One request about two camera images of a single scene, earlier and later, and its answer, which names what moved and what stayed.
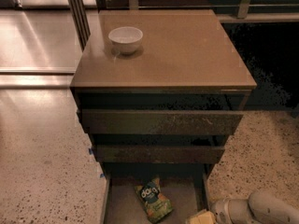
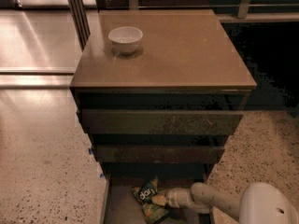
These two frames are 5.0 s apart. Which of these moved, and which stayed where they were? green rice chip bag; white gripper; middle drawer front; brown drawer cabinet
Moved: white gripper
Stayed: brown drawer cabinet; green rice chip bag; middle drawer front
